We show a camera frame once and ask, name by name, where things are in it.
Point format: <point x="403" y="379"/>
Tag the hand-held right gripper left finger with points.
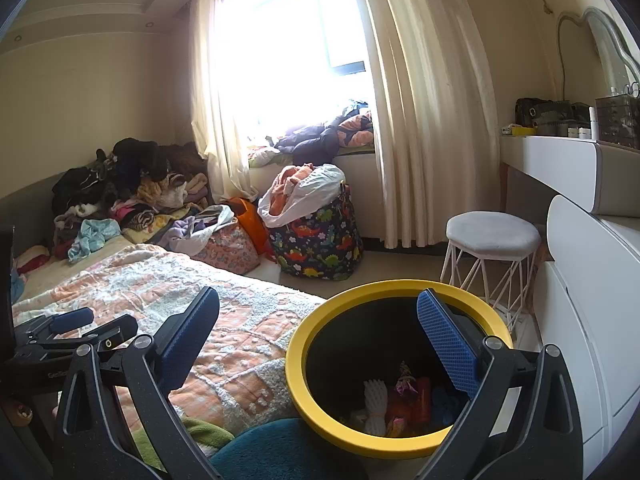
<point x="187" y="345"/>

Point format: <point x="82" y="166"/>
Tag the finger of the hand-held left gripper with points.
<point x="70" y="321"/>
<point x="112" y="332"/>

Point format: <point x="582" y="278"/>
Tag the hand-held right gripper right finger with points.
<point x="447" y="345"/>

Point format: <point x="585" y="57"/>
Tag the purple snack wrapper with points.
<point x="405" y="382"/>

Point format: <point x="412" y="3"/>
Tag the blue wrapper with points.
<point x="442" y="402"/>

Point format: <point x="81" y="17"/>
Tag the red snack wrapper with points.
<point x="400" y="407"/>

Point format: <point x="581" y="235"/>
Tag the white foam fruit net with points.
<point x="375" y="397"/>
<point x="377" y="422"/>

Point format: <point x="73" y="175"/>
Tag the yellow-rimmed black trash bin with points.
<point x="300" y="360"/>

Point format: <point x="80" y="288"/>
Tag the person's left hand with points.
<point x="20" y="414"/>

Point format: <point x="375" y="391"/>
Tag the cream bed sheet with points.
<point x="55" y="272"/>

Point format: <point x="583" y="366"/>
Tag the pink patchwork quilt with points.
<point x="240" y="360"/>

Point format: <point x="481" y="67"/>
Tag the teal floral cloth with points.
<point x="17" y="285"/>

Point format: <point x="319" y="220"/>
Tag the pink red cloth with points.
<point x="32" y="260"/>

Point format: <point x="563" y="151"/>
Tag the light blue garment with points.
<point x="92" y="237"/>

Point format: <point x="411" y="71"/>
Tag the green fleece garment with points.
<point x="200" y="432"/>

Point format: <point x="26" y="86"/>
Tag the pink floral fabric bag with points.
<point x="230" y="255"/>

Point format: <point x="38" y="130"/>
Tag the white lilac garment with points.
<point x="200" y="227"/>

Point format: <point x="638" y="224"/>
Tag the grey headboard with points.
<point x="25" y="195"/>

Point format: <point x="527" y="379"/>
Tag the orange bag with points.
<point x="250" y="225"/>

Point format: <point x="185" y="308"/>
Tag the teal fleece clothing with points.
<point x="280" y="452"/>

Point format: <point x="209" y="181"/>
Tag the white drawer cabinet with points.
<point x="590" y="285"/>

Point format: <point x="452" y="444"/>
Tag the dinosaur print laundry basket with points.
<point x="320" y="250"/>

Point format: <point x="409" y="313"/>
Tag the pile of clothes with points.
<point x="140" y="175"/>

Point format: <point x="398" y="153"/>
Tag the white plastic bag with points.
<point x="305" y="195"/>

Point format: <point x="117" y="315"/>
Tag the orange pink cloth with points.
<point x="292" y="180"/>

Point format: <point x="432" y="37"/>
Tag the white vanity desk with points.
<point x="565" y="165"/>

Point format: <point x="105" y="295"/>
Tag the small yellow box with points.
<point x="522" y="131"/>

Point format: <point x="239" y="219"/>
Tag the thick cream curtain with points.
<point x="425" y="110"/>

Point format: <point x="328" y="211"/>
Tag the sheer cream curtain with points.
<point x="215" y="110"/>

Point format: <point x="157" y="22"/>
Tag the heap of jackets and bedding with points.
<point x="325" y="140"/>

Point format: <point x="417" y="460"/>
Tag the small white jar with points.
<point x="583" y="133"/>

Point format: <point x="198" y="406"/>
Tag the white slim bottle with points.
<point x="593" y="122"/>

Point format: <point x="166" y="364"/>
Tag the window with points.
<point x="280" y="50"/>

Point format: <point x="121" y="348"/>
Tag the wavy frame mirror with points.
<point x="600" y="45"/>

